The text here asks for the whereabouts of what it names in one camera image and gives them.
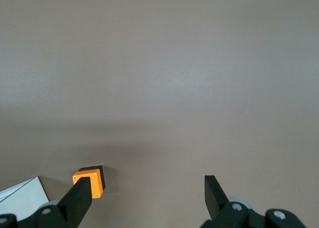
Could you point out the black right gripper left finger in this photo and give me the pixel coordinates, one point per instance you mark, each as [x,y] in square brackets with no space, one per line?
[74,203]

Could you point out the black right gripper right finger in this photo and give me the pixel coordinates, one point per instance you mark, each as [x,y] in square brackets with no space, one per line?
[215,200]

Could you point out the orange button enclosure box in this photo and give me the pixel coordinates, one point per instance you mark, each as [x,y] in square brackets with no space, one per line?
[96,181]

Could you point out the white drawer cabinet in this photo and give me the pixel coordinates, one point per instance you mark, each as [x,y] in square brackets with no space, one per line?
[22,199]

